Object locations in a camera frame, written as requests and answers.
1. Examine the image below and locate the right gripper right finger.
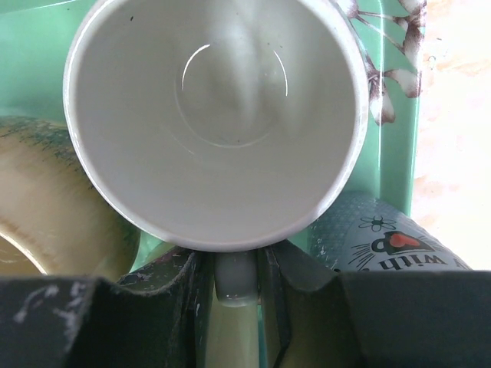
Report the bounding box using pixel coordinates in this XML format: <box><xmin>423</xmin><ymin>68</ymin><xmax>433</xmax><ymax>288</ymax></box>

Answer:
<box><xmin>257</xmin><ymin>241</ymin><xmax>490</xmax><ymax>367</ymax></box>

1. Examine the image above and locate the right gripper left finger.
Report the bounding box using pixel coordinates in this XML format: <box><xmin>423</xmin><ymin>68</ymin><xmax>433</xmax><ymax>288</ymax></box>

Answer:
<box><xmin>1</xmin><ymin>248</ymin><xmax>211</xmax><ymax>367</ymax></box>

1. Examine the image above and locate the white grey mug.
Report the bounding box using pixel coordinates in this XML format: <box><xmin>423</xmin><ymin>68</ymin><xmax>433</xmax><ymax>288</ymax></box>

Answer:
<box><xmin>63</xmin><ymin>1</ymin><xmax>369</xmax><ymax>307</ymax></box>

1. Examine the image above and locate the small blue-grey cup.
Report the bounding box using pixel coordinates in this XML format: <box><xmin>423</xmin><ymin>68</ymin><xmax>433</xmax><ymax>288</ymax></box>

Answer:
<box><xmin>307</xmin><ymin>192</ymin><xmax>470</xmax><ymax>271</ymax></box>

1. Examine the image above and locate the beige mug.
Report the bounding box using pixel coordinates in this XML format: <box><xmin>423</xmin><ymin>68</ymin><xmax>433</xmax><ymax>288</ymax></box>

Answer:
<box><xmin>1</xmin><ymin>116</ymin><xmax>140</xmax><ymax>281</ymax></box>

